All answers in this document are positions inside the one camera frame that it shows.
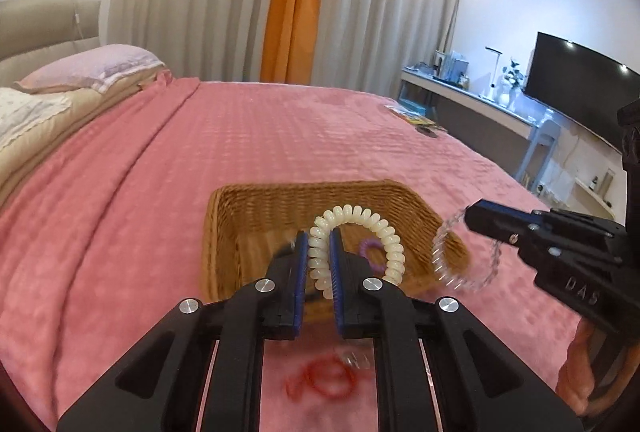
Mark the lavender pillow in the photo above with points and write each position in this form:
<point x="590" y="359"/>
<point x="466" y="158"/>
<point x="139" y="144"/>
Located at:
<point x="90" y="67"/>

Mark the colourful booklet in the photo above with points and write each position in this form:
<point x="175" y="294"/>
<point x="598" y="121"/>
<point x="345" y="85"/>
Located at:
<point x="415" y="116"/>

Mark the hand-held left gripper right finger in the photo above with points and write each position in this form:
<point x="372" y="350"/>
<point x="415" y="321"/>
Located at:
<point x="336" y="267"/>

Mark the brown wicker basket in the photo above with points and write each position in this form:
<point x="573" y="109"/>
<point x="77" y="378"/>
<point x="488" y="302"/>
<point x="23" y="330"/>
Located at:
<point x="250" y="212"/>

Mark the white low shelf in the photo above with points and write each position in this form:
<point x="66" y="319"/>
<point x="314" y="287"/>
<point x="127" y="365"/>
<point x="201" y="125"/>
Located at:
<point x="595" y="197"/>

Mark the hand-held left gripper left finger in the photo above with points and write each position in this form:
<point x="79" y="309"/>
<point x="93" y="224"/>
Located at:
<point x="300" y="264"/>

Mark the white vase with flowers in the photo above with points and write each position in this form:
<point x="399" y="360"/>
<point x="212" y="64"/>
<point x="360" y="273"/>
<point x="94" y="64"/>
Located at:
<point x="509" y="92"/>

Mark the white floral pillow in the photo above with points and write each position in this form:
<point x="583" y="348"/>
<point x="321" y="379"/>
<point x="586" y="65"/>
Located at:
<point x="25" y="112"/>

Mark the black television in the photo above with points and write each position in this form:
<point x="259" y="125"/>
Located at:
<point x="575" y="82"/>

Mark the white desk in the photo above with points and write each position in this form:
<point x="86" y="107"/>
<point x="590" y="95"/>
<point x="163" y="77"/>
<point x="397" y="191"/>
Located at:
<point x="465" y="100"/>

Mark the beige padded headboard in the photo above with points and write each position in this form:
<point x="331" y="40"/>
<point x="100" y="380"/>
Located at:
<point x="40" y="27"/>

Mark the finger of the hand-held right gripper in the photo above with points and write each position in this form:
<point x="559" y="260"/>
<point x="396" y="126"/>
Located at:
<point x="500" y="219"/>

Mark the white desk lamp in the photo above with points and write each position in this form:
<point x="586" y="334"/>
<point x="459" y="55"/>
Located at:
<point x="494" y="62"/>

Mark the pink fleece blanket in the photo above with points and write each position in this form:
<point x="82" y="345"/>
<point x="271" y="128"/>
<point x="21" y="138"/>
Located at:
<point x="150" y="212"/>

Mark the row of books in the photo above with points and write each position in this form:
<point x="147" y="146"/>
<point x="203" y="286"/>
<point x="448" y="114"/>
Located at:
<point x="452" y="67"/>

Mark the light blue chair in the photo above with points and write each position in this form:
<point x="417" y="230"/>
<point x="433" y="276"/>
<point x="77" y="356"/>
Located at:
<point x="542" y="137"/>

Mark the person's right hand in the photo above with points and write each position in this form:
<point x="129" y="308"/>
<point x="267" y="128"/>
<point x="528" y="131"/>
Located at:
<point x="575" y="362"/>

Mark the beige quilt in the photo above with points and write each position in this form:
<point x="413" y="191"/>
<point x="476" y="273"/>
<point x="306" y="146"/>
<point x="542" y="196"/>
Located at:
<point x="75" y="112"/>

